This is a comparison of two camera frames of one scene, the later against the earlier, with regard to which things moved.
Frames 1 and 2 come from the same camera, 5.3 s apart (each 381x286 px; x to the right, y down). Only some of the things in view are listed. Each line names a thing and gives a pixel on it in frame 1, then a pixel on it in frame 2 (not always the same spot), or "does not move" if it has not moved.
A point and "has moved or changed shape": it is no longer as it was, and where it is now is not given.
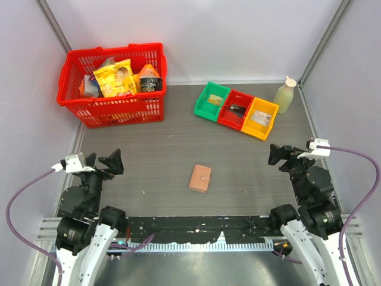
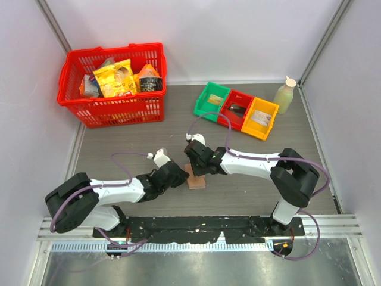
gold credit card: (215, 99) does not move
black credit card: (239, 110) does not move
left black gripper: (113, 161) -> (181, 177)
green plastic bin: (208, 110) does not move
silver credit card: (261, 118) does not move
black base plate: (197, 229) does not move
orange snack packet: (147, 71) does not move
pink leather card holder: (200, 178) has moved or changed shape
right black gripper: (276, 154) -> (197, 171)
